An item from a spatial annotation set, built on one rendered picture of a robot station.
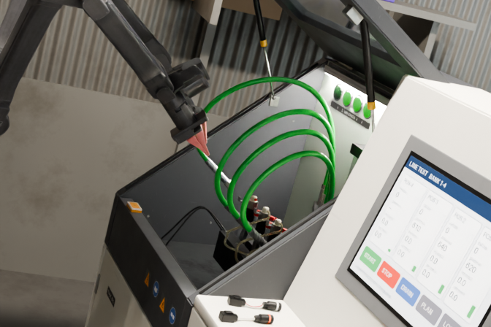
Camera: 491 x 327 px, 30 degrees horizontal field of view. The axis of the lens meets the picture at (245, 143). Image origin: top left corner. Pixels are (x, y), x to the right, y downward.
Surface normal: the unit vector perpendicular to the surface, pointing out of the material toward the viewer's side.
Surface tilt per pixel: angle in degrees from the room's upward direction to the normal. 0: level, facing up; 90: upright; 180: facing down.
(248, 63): 90
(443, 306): 76
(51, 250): 90
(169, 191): 90
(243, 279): 90
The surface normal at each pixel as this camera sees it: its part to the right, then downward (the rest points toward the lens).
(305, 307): -0.81, -0.35
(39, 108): 0.22, 0.29
